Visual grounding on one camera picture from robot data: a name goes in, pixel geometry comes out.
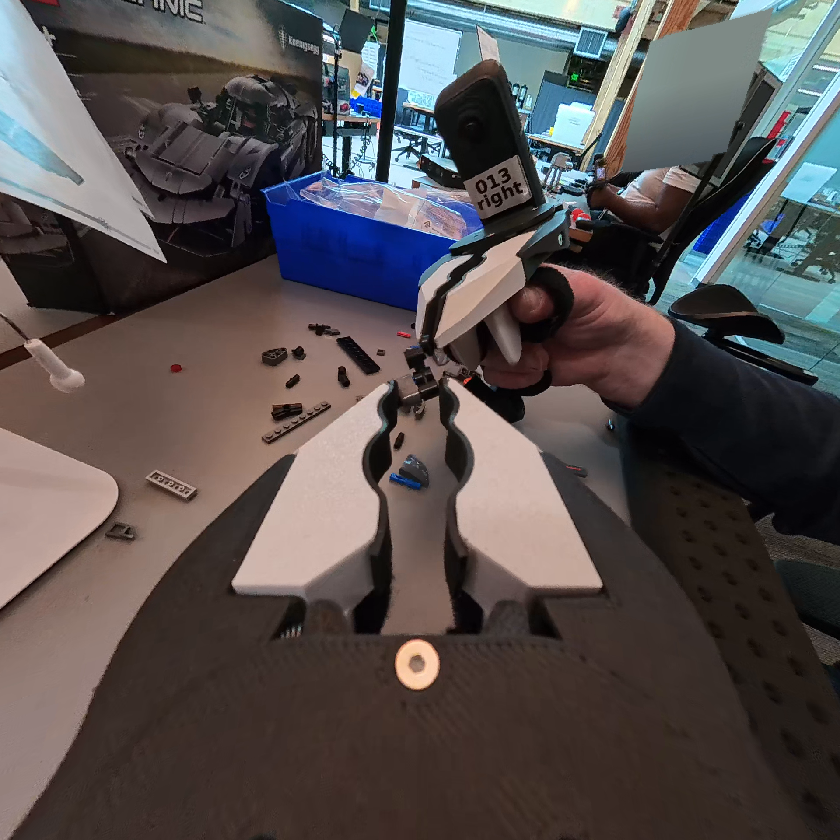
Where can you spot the long grey lego plate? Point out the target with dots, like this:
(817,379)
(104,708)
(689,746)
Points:
(298,420)

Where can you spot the dark printed lego box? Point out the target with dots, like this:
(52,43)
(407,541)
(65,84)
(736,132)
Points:
(197,131)

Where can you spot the dark grey thick lego liftarm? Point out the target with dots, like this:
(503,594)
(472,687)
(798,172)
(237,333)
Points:
(274,355)

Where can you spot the black flat box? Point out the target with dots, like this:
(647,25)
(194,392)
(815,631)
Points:
(438,170)

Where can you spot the black dotted chair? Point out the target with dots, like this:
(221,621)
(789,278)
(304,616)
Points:
(722,623)

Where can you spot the black and brown lego connector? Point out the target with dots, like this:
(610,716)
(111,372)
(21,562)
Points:
(287,411)

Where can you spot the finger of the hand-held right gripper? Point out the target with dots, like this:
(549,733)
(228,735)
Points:
(430,302)
(485,289)

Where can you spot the long blue lego pin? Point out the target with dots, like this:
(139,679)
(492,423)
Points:
(405,481)

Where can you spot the person's right hand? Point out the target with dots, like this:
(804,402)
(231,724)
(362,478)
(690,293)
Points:
(604,334)

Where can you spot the clear plastic bags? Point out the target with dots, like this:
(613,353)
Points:
(387,203)

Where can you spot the person's right forearm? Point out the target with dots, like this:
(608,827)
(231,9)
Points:
(735,420)

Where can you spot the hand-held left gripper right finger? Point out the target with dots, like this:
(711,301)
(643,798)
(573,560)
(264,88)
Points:
(525,525)

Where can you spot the white book stand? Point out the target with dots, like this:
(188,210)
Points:
(46,505)

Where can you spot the black pole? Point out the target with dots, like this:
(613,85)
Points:
(390,85)

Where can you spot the long black lego plate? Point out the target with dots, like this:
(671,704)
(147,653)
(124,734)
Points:
(358,355)

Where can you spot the grey lego clip piece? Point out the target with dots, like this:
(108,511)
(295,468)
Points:
(120,532)

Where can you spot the light grey four-stud lego plate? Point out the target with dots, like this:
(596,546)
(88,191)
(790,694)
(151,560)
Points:
(172,485)

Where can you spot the curved grey-blue lego slope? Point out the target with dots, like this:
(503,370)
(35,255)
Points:
(415,469)

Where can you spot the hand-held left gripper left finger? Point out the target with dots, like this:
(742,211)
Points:
(308,525)

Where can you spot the black office chair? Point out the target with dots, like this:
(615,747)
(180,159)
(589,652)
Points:
(722,197)

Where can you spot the dark grey lego connector assembly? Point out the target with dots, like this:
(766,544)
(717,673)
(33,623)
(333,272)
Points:
(415,388)

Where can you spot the blue plastic bin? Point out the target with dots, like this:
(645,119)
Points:
(354,262)

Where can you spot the lego instruction booklet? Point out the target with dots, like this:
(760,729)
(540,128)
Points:
(52,144)

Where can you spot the black chair armrest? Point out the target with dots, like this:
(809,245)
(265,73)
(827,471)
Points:
(728,315)

